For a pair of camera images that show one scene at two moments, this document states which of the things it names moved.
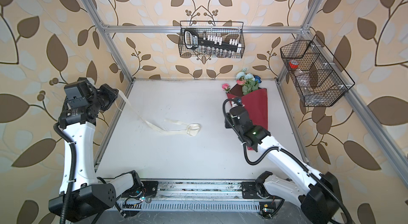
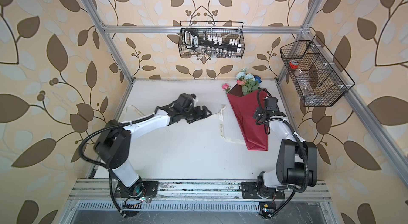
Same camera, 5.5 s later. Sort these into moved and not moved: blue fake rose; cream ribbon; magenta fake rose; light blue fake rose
Moved: cream ribbon
Not moved: magenta fake rose; blue fake rose; light blue fake rose
